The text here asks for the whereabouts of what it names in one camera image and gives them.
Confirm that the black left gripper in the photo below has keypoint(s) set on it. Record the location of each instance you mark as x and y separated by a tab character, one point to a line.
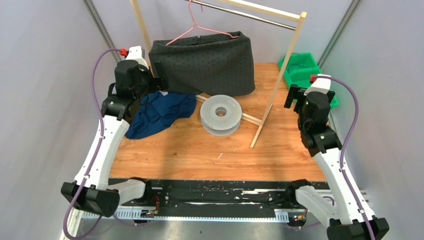
159	82

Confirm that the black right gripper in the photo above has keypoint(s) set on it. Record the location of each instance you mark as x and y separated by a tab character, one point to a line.
295	92

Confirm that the grey plastic cable spool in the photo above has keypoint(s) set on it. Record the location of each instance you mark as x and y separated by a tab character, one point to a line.
221	115

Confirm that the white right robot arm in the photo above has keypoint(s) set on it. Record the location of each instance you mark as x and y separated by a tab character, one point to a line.
350	217

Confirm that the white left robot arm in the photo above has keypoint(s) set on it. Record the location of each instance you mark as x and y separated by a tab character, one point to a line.
90	190

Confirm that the green plastic bin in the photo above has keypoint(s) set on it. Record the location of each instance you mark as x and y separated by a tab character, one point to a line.
299	68
333	99

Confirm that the blue crumpled cloth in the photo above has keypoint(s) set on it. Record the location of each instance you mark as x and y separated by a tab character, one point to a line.
159	111

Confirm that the dark grey dotted cloth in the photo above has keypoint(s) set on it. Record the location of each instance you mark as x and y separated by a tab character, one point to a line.
213	64

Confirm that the metal hanging rod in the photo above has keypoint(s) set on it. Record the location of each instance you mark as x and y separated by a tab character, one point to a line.
244	15

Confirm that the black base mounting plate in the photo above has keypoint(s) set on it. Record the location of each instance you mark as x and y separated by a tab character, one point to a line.
215	200

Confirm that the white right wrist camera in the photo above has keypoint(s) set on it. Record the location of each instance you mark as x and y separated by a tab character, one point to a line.
319	83

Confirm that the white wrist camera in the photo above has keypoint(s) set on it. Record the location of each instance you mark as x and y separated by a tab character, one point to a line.
137	53
319	83

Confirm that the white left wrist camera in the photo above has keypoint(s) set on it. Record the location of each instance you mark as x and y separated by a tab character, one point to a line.
137	53

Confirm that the pink wire hanger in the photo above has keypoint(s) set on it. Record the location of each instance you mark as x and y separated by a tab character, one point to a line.
196	26

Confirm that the wooden clothes rack frame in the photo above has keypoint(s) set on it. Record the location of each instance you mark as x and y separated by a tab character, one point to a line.
299	19

